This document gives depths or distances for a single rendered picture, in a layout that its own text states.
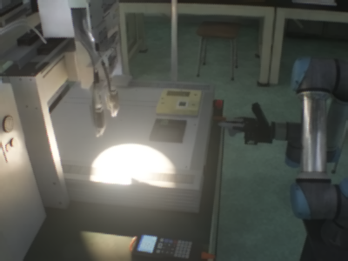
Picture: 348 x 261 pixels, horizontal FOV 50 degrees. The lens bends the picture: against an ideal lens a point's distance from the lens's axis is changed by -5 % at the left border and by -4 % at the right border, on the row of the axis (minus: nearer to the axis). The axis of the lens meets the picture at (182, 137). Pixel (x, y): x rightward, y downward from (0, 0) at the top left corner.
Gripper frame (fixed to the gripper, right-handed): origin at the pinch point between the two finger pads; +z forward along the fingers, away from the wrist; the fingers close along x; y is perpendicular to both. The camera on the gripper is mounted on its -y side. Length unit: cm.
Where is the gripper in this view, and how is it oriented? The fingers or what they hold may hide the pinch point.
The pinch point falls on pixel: (221, 123)
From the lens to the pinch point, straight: 154.7
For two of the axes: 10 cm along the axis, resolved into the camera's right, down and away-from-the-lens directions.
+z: -9.9, -0.6, 1.2
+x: 1.3, -5.5, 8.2
